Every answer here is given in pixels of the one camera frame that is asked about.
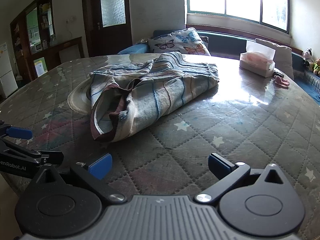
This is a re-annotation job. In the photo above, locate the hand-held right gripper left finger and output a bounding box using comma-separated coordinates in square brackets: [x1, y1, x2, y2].
[34, 152, 127, 204]

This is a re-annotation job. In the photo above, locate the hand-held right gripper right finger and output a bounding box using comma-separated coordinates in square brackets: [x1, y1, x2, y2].
[195, 152, 286, 204]

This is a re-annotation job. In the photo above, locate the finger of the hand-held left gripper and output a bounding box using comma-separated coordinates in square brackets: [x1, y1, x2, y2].
[0, 120, 33, 140]
[0, 140, 64, 166]

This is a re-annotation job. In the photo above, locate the blue beige striped shirt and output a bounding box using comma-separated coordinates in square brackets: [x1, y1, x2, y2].
[89, 51, 220, 143]

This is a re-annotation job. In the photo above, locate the white refrigerator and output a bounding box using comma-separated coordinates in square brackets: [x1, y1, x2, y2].
[0, 42, 18, 99]

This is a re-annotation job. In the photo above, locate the round table hotplate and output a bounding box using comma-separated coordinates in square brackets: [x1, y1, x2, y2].
[67, 79, 94, 115]

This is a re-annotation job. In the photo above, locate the yellow paper poster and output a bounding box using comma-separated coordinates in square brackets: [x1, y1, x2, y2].
[33, 57, 47, 78]

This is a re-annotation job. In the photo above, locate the dark wooden cabinet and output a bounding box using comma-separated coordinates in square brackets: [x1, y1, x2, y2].
[10, 0, 84, 82]

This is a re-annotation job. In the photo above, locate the small pink cloth item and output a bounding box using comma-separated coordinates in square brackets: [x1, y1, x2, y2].
[274, 76, 290, 89]

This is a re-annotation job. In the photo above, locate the white tissue box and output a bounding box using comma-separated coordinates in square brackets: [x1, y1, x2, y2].
[239, 40, 277, 78]

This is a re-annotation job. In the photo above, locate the blue bolster cushion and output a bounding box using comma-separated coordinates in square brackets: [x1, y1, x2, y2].
[117, 42, 150, 55]

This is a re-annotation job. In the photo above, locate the blue sofa bench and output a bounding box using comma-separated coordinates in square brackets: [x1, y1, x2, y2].
[117, 29, 320, 100]

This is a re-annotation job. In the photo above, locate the plain white pillow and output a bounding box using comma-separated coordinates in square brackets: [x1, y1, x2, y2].
[255, 38, 294, 80]

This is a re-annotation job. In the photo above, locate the butterfly print pillow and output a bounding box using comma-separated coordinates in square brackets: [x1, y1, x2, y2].
[147, 27, 212, 57]

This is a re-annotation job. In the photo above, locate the dark wooden glass door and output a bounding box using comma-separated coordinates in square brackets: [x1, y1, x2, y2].
[81, 0, 133, 57]

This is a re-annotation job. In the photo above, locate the black white cow plush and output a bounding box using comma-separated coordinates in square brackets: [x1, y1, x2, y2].
[302, 48, 313, 67]

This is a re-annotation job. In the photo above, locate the green framed window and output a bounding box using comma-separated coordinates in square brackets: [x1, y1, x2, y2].
[184, 0, 292, 34]

